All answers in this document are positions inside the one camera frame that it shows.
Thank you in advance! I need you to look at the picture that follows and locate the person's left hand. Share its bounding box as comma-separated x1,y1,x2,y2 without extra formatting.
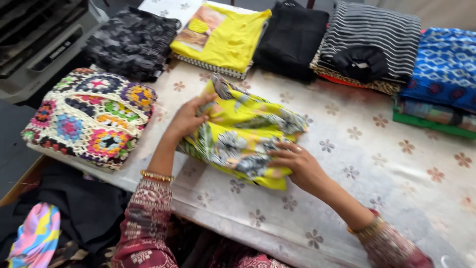
167,93,219,142

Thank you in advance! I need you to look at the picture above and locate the person's right hand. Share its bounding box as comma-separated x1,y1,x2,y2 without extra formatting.
267,141,330,195

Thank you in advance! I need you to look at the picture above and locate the yellow floral garment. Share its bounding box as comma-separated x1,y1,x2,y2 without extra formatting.
176,73,309,191

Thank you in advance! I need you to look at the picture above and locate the black white checked folded garment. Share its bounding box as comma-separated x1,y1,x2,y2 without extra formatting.
172,53,254,80

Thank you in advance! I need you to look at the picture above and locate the plain yellow folded shirt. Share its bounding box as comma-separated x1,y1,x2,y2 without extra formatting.
170,3,272,74

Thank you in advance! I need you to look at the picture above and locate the gold bead bangle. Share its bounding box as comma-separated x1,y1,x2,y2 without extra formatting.
140,170,175,183

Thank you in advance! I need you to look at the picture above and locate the shiny floral table cover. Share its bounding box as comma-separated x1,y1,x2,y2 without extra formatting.
27,56,476,268

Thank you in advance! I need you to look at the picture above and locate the red folded garment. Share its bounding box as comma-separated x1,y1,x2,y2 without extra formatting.
317,73,373,89

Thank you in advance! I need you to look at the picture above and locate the dark grey camouflage folded garment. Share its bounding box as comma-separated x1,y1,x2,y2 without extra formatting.
82,5,182,83

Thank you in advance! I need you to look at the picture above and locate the plain black folded garment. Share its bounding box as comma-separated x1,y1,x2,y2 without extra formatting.
252,0,330,83

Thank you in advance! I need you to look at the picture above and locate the person's maroon printed dress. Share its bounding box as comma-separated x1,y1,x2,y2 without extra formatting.
167,220,294,268

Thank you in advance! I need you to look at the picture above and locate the colourful crochet folded garment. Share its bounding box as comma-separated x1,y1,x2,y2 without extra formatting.
21,67,158,171

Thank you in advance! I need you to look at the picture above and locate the leopard print folded garment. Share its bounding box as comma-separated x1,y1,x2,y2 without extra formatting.
309,51,403,96

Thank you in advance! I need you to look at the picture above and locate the green folded garment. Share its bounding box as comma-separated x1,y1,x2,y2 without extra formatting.
392,109,476,140

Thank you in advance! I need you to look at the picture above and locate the black white striped folded garment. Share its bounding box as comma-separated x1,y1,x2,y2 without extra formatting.
319,0,422,85

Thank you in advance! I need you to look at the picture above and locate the multicolour printed folded garment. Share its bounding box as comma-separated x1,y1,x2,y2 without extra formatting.
393,96,476,133

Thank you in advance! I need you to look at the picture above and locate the heap of dark clothes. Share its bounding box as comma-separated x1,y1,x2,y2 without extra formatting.
0,160,131,268

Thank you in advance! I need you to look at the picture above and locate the grey printer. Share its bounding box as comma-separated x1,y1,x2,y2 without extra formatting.
0,0,109,105

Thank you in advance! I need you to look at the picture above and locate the blue white patterned folded garment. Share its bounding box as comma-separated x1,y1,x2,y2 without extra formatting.
399,27,476,113

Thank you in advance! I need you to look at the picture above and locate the pastel multicolour garment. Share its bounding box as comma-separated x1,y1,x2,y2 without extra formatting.
7,202,61,268

